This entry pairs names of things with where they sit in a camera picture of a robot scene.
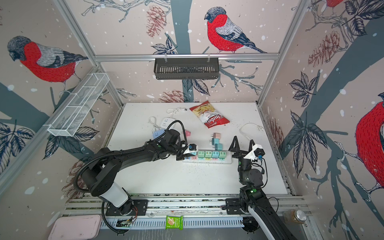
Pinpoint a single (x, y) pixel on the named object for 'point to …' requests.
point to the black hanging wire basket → (186, 68)
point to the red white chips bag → (208, 115)
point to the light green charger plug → (222, 155)
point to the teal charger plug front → (215, 154)
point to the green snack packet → (174, 222)
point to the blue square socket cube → (158, 132)
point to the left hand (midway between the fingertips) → (193, 151)
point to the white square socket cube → (165, 121)
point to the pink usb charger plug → (217, 135)
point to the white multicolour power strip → (194, 159)
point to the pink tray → (75, 227)
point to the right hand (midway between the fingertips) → (241, 140)
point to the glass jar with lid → (294, 216)
